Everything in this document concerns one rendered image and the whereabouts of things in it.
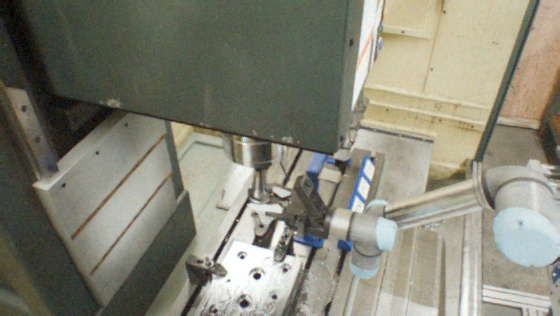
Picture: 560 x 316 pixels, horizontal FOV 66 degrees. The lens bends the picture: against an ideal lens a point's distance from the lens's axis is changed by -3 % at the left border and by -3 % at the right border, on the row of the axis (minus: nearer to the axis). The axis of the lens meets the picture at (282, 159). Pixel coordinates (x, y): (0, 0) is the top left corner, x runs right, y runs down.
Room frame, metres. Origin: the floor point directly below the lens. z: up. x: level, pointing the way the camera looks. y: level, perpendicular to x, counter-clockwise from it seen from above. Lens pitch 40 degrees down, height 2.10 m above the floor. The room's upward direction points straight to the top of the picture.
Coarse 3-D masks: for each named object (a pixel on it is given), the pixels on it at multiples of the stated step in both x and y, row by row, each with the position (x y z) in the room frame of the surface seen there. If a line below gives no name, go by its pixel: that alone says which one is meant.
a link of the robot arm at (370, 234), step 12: (360, 216) 0.71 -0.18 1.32; (372, 216) 0.72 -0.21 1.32; (348, 228) 0.69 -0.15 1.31; (360, 228) 0.68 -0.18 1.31; (372, 228) 0.68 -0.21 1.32; (384, 228) 0.68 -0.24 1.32; (396, 228) 0.69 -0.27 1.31; (348, 240) 0.68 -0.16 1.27; (360, 240) 0.67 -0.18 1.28; (372, 240) 0.66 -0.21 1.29; (384, 240) 0.66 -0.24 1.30; (372, 252) 0.66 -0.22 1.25
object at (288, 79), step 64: (64, 0) 0.77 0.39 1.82; (128, 0) 0.73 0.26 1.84; (192, 0) 0.69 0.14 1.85; (256, 0) 0.65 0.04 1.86; (320, 0) 0.62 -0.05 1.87; (64, 64) 0.79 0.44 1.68; (128, 64) 0.74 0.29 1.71; (192, 64) 0.69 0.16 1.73; (256, 64) 0.65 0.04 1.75; (320, 64) 0.62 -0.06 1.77; (256, 128) 0.66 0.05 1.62; (320, 128) 0.62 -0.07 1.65
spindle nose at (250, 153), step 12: (228, 144) 0.74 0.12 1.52; (240, 144) 0.72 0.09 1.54; (252, 144) 0.71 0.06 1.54; (264, 144) 0.71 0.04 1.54; (276, 144) 0.72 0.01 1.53; (228, 156) 0.74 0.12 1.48; (240, 156) 0.72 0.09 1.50; (252, 156) 0.71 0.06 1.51; (264, 156) 0.71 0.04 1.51; (276, 156) 0.72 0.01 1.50
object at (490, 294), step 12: (492, 288) 1.22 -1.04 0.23; (492, 300) 1.15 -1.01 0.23; (504, 300) 1.16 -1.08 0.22; (516, 300) 1.15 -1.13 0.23; (528, 300) 1.15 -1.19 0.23; (540, 300) 1.15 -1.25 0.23; (492, 312) 1.10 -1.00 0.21; (504, 312) 1.10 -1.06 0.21; (516, 312) 1.10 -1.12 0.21; (528, 312) 1.09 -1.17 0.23; (540, 312) 1.08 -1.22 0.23
